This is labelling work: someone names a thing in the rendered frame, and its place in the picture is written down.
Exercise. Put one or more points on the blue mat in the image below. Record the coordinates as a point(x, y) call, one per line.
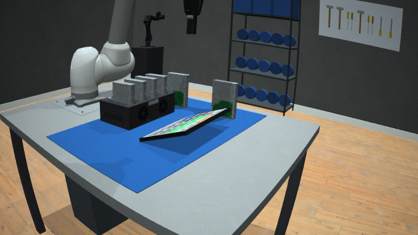
point(118, 153)

